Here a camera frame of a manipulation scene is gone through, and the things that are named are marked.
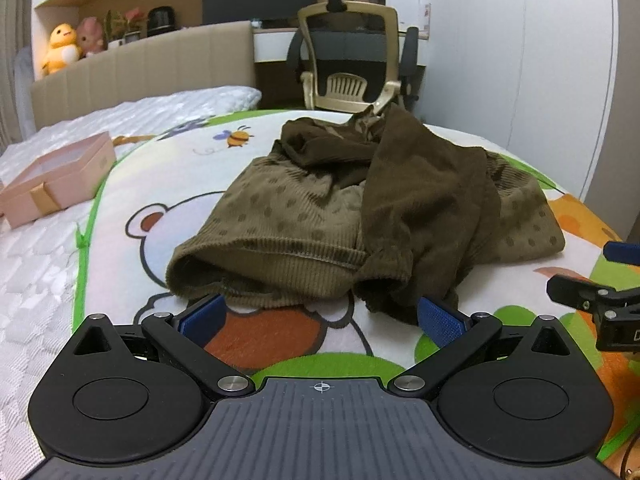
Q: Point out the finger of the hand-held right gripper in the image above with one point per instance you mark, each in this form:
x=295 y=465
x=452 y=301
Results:
x=575 y=291
x=625 y=252

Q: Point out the grey curtain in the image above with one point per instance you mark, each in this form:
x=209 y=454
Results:
x=10 y=85

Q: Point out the beige padded headboard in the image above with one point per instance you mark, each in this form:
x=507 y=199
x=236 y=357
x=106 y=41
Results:
x=150 y=67

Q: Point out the white cabinet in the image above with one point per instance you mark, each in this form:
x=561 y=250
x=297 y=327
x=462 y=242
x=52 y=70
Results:
x=405 y=0

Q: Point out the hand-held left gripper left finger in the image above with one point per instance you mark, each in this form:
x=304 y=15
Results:
x=202 y=320

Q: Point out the tan ribbon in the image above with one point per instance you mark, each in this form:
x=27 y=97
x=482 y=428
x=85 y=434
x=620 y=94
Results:
x=131 y=139

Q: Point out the cartoon animal printed blanket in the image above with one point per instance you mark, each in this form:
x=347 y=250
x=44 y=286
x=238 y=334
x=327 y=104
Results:
x=165 y=185

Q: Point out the beige mesh office chair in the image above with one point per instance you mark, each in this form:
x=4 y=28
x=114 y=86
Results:
x=345 y=45

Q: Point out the pink gift box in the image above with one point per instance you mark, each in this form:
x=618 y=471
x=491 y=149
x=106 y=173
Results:
x=60 y=175

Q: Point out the black round speaker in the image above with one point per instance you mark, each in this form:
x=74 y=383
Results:
x=160 y=21

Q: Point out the white desk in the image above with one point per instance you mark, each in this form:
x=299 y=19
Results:
x=272 y=45

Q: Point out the white wardrobe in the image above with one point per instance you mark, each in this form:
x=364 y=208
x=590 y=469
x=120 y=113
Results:
x=525 y=60

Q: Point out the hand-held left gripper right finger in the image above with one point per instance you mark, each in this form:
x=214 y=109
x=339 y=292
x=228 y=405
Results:
x=442 y=322

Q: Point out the pink plush toy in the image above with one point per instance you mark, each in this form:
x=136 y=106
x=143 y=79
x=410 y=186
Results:
x=91 y=35

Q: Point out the olive dotted knit sweater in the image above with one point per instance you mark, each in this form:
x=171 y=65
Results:
x=280 y=220

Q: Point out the potted plant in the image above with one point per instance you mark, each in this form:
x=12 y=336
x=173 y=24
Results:
x=125 y=25

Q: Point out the white quilted bed cover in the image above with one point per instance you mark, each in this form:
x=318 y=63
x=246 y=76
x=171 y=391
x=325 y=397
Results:
x=40 y=285

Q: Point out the yellow plush duck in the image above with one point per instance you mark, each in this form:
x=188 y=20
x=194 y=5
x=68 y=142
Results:
x=60 y=47

